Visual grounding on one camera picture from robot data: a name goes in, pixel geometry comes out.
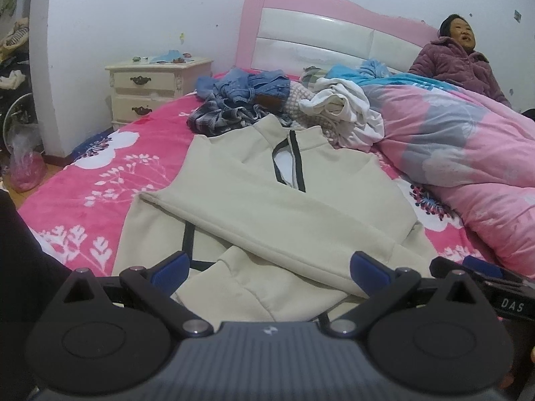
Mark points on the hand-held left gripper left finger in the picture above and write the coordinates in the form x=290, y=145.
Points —
x=169, y=271

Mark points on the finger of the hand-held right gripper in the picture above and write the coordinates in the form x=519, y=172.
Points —
x=480, y=265
x=443, y=266

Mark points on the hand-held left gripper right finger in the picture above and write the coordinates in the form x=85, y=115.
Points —
x=370, y=273

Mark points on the beige zip sweatshirt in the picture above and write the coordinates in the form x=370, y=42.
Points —
x=250, y=200

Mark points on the pile of clothes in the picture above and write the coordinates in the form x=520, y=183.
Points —
x=14, y=37

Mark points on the pink floral bed sheet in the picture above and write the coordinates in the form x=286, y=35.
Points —
x=146, y=144

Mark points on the pink floral quilt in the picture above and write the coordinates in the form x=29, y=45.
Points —
x=459, y=133

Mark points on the white garment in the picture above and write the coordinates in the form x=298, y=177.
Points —
x=355, y=108

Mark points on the pink plastic bag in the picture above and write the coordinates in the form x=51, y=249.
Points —
x=27, y=167

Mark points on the cream nightstand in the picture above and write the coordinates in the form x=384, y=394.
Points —
x=159, y=87

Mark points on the pink knit sweater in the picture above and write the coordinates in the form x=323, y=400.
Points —
x=296, y=98

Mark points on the blue denim jeans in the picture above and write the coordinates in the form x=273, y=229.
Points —
x=242, y=85

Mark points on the green checked cloth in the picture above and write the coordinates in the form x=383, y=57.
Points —
x=311, y=74

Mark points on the blue cloth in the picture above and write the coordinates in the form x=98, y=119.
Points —
x=167, y=56

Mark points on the wheelchair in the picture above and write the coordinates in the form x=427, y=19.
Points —
x=12, y=108

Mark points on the pink white bed headboard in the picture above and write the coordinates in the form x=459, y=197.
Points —
x=317, y=29

